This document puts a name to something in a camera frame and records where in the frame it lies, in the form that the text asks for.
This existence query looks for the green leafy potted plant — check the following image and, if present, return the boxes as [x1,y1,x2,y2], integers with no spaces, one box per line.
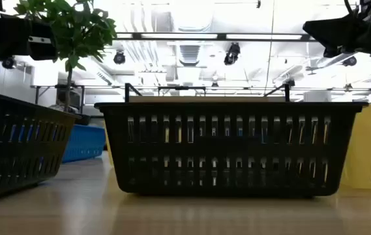
[13,0,118,114]

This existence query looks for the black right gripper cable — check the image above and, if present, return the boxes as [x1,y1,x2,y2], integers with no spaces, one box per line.
[344,0,361,16]

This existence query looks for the black framed background table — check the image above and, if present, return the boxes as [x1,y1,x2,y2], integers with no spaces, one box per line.
[30,84,85,114]

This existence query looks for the ceiling light track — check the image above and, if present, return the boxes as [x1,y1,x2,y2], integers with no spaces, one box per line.
[115,31,316,42]

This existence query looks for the wooden shelf with black frame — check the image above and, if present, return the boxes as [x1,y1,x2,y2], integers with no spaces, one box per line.
[125,82,291,103]

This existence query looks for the blue plastic basket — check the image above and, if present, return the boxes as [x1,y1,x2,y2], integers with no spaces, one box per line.
[61,123,107,163]

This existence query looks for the black plastic basket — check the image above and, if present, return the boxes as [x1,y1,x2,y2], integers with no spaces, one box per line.
[0,87,82,205]
[93,101,370,198]

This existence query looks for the black ceiling spotlight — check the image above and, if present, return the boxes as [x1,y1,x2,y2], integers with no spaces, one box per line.
[223,42,241,66]
[113,50,126,65]
[341,55,358,67]
[1,57,16,70]

